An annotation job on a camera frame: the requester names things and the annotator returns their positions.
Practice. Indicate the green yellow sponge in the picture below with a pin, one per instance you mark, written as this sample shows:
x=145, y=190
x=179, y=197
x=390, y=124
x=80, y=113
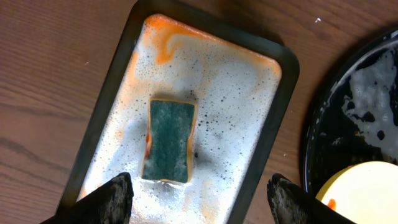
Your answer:
x=170, y=140

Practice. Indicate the round black tray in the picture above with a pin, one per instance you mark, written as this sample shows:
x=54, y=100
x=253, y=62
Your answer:
x=353, y=118

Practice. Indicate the yellow plate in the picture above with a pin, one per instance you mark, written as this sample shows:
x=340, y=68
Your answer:
x=363, y=193

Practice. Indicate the stained white cloth pad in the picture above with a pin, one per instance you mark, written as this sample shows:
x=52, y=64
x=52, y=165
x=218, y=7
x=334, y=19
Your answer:
x=231, y=88

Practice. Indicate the small rectangular black tray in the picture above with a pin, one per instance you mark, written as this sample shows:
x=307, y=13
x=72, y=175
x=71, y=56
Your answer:
x=213, y=26

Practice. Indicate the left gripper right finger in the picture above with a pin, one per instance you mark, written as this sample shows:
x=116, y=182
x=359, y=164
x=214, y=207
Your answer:
x=292, y=205

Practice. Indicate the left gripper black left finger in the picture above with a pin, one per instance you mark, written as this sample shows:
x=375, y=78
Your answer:
x=109, y=204

